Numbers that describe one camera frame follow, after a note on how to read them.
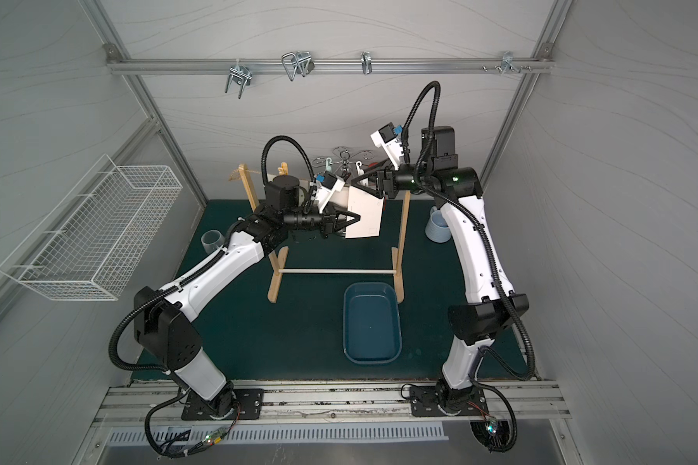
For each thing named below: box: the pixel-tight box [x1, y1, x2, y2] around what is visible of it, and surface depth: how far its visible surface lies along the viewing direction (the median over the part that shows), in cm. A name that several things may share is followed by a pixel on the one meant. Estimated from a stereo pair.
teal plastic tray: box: [343, 281, 403, 365], surface depth 90 cm
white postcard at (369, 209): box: [345, 186, 385, 240], surface depth 72 cm
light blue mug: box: [424, 205, 452, 244], surface depth 109 cm
